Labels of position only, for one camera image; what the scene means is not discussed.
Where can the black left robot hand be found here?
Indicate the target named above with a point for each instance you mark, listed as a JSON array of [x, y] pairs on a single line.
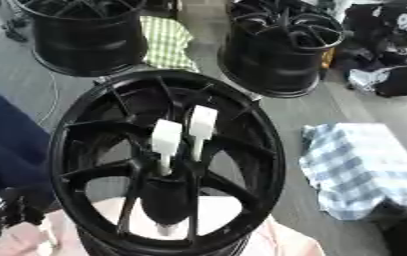
[[14, 208]]

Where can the white pin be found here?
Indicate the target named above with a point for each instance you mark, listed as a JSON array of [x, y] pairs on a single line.
[[166, 138], [202, 123]]

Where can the black wheel rim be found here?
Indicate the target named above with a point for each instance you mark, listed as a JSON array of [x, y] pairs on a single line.
[[90, 43], [270, 63]]

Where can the black spoked wheel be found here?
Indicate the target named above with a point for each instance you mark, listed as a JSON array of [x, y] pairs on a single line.
[[258, 156]]

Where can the dark blue cloth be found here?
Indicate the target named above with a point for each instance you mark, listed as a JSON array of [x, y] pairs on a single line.
[[8, 140]]

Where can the green white checked cloth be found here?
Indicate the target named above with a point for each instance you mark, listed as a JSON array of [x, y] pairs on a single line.
[[165, 43]]

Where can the blue white checked cloth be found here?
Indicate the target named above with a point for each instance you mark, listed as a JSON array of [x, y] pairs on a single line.
[[364, 166]]

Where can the white plastic bag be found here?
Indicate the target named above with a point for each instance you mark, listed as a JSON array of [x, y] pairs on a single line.
[[364, 79]]

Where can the pile of black bags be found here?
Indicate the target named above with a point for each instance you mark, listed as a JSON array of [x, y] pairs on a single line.
[[381, 30]]

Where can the black bag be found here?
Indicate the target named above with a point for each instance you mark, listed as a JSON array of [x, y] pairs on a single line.
[[405, 81]]

